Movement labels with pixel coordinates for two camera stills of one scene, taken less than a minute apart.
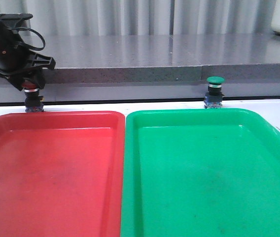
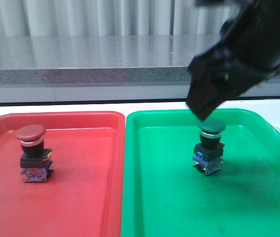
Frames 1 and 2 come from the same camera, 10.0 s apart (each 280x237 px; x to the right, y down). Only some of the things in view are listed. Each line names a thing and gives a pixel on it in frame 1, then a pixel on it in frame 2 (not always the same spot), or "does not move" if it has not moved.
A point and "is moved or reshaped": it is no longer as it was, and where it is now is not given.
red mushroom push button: [33, 102] -> [35, 161]
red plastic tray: [53, 174] does not move
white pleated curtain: [143, 17] does not move
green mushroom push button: [214, 98] is moved or reshaped
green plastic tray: [215, 172] does not move
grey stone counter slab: [86, 58] does not move
